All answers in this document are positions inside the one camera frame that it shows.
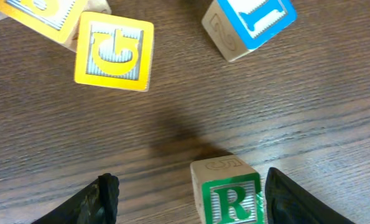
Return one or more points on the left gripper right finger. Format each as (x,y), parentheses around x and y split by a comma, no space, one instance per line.
(289,203)

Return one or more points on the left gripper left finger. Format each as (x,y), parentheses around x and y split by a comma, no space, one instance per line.
(97,203)

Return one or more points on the green R block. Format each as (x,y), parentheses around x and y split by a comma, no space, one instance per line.
(227,190)

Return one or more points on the yellow cluster block middle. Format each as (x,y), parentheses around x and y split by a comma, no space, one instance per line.
(58,20)

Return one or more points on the blue I block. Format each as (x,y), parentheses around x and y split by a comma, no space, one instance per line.
(238,27)

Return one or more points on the yellow G block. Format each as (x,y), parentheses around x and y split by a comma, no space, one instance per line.
(114,52)

